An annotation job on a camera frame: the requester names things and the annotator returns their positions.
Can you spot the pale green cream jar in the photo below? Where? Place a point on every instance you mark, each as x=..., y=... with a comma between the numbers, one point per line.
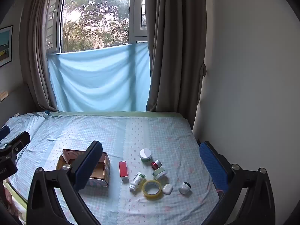
x=159, y=173

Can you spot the red jar with silver lid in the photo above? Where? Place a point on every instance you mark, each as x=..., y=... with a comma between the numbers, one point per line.
x=155, y=164

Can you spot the yellow tape roll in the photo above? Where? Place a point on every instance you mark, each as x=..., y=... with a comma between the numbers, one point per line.
x=146, y=193

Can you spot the curtain tieback hook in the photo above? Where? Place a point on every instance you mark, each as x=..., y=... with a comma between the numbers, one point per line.
x=204, y=69

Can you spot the wall poster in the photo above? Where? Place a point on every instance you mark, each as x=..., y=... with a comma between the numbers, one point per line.
x=5, y=45

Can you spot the small white jar dark lid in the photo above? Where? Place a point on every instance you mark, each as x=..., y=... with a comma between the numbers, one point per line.
x=184, y=188

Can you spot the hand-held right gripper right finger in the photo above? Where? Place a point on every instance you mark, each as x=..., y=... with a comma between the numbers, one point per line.
x=212, y=168

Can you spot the green trees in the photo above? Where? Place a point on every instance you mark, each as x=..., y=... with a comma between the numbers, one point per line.
x=93, y=23

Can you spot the light blue hanging cloth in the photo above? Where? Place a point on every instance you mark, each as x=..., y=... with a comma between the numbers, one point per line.
x=98, y=79

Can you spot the large white-lidded green jar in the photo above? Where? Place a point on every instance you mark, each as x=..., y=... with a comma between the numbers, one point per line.
x=145, y=154

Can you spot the cardboard box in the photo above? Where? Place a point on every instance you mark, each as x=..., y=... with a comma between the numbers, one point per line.
x=104, y=168

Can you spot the white bottle with green label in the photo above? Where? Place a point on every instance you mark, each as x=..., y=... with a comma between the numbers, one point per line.
x=137, y=181

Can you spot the red rectangular box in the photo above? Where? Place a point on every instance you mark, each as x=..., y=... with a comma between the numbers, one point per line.
x=123, y=170

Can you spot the white wall socket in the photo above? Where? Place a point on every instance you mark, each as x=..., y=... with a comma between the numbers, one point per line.
x=3, y=95

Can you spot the white earbuds case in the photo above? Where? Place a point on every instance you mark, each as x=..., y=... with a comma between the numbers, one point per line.
x=167, y=189

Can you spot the light blue patterned bed sheet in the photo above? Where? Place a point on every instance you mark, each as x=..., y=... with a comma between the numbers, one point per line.
x=131, y=136

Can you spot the window with grey frame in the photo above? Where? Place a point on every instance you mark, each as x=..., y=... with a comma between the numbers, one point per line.
x=138, y=9

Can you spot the brown curtain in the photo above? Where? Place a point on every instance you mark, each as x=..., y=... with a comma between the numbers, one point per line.
x=35, y=51
x=173, y=51

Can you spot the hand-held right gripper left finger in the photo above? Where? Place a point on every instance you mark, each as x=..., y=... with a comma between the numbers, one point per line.
x=90, y=164

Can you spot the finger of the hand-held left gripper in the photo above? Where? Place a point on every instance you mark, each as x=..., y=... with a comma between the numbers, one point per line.
x=20, y=141
x=4, y=133

